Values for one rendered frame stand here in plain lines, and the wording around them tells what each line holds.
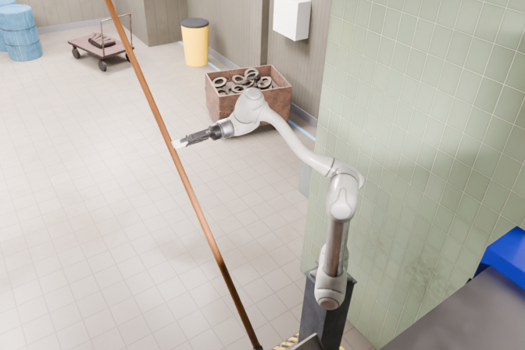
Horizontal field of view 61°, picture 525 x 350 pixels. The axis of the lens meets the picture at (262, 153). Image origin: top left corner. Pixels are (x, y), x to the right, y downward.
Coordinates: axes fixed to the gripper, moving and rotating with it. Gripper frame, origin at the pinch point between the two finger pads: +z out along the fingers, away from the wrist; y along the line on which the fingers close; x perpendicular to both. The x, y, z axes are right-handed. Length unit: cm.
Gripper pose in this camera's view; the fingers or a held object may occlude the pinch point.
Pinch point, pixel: (178, 143)
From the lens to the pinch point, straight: 198.4
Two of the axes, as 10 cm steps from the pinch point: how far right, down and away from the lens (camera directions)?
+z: -8.2, 3.0, -4.9
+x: -4.1, -9.1, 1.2
